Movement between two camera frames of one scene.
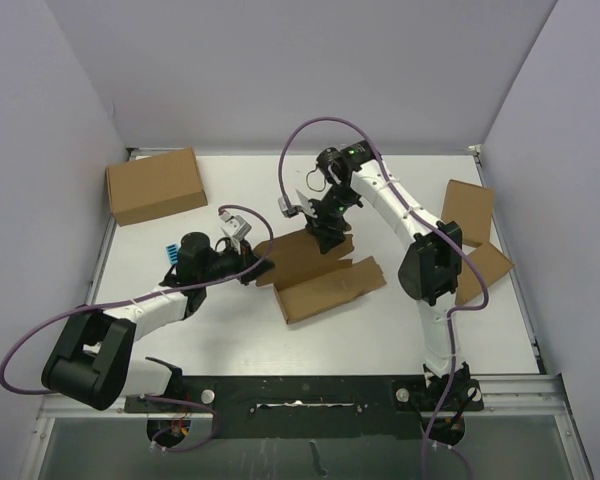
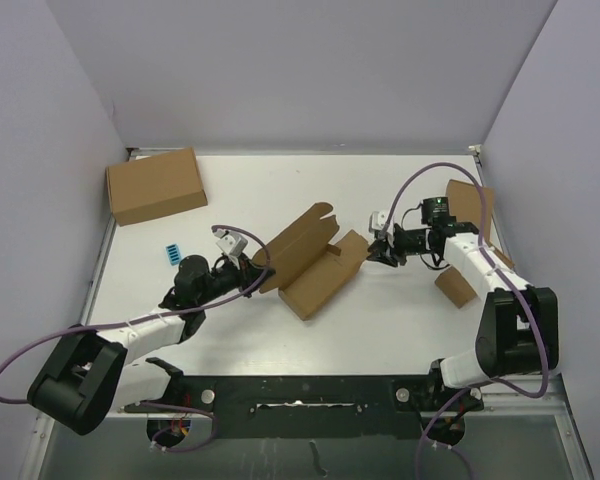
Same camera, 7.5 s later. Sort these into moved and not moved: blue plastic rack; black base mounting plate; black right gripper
Moved: black right gripper
Not moved: black base mounting plate; blue plastic rack
